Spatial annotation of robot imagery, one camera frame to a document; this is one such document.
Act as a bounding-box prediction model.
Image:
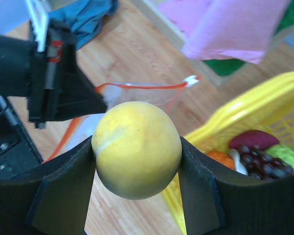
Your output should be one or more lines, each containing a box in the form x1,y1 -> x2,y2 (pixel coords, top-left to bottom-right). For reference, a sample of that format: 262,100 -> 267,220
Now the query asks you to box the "clear zip top bag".
43,74 -> 201,164

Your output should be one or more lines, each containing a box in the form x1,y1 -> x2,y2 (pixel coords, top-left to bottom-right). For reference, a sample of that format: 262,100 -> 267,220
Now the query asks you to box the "purple grape bunch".
238,145 -> 294,181

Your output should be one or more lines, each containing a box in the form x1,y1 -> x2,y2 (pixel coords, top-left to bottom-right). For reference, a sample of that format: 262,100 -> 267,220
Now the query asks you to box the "orange pumpkin toy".
206,150 -> 235,170

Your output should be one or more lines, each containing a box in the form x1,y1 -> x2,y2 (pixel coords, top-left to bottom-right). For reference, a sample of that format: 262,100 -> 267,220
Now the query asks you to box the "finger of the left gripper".
56,66 -> 107,121

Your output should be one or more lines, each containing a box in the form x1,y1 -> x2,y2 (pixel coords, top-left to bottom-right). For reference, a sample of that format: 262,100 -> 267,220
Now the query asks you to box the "pink t-shirt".
158,0 -> 290,64

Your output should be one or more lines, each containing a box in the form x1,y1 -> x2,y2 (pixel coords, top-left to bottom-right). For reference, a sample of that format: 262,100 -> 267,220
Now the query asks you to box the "dark red eggplant toy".
228,130 -> 280,150

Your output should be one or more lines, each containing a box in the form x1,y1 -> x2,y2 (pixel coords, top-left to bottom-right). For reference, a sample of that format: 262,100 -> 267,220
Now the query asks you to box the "blue crumpled cloth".
49,0 -> 119,50

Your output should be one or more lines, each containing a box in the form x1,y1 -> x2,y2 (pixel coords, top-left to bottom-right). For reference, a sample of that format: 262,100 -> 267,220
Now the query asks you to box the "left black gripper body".
27,19 -> 78,129

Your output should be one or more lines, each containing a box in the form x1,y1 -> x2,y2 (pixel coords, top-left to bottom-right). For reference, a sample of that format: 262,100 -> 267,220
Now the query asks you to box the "white garlic toy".
228,149 -> 248,175

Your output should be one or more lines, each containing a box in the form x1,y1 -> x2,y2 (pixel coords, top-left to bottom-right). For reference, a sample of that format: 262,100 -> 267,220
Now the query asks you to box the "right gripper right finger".
178,139 -> 294,235

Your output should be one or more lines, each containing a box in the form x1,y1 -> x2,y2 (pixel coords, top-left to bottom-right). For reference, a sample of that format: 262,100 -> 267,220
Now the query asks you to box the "wooden tray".
131,0 -> 228,86

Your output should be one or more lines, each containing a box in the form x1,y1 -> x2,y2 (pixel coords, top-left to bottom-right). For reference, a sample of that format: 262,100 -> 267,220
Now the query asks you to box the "yellow plastic basket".
162,71 -> 294,235

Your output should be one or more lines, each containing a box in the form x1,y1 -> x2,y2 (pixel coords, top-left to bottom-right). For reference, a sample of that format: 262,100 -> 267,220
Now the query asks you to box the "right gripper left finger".
0,138 -> 96,235

